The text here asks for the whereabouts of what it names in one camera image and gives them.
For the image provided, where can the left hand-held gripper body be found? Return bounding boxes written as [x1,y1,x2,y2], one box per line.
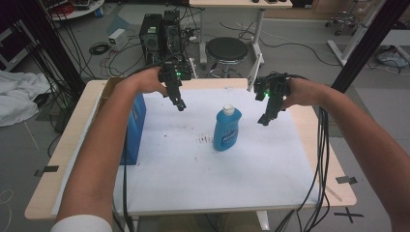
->
[158,57,198,95]

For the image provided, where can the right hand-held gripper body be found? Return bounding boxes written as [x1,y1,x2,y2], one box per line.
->
[247,52,293,102]

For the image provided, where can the blue bottle with white cap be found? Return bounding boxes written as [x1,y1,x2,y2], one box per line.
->
[212,103,243,153]

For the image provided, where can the person's right hand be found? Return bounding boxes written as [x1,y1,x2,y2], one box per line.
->
[279,77,324,112]

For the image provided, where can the person's left hand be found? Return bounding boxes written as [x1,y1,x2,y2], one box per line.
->
[128,66,169,98]

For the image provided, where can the blue cardboard box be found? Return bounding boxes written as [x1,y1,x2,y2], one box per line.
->
[96,76,148,166]

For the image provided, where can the black round stool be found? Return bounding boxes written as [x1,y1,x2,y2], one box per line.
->
[205,36,249,79]

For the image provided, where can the small white box device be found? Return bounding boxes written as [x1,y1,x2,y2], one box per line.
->
[107,28,131,52]

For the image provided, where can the white paper sheet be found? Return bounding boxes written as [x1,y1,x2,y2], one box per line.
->
[51,87,321,217]

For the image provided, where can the white desk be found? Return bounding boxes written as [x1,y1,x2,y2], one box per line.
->
[188,0,294,68]

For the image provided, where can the white desk leg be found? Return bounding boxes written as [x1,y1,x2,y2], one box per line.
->
[327,0,388,68]

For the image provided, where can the office chair base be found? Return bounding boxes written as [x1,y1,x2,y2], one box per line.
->
[324,9,361,37]

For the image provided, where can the black tape strip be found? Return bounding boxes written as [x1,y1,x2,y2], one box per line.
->
[33,164,60,178]
[335,175,359,186]

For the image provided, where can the thin wooden stick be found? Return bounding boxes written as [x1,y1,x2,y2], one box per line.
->
[323,185,343,203]

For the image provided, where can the white table leg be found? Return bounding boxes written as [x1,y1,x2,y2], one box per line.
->
[255,211,271,232]

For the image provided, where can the round white table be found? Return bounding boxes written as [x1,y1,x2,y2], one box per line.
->
[42,0,106,22]

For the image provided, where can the light blue bundle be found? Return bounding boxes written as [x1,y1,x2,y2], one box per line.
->
[375,44,410,70]

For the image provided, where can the person's khaki trousers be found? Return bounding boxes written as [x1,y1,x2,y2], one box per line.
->
[157,212,259,232]

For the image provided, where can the person's white sleeve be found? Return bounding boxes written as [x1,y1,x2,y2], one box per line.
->
[49,214,114,232]

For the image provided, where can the white cloth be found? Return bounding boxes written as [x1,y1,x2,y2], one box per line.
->
[0,70,51,128]

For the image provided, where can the coil of black cable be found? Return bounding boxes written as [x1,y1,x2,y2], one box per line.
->
[88,42,111,56]

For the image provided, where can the black metal post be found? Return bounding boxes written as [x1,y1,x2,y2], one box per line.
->
[15,0,87,100]
[331,0,410,95]

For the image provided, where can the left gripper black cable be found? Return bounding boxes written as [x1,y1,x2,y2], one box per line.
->
[110,52,190,232]

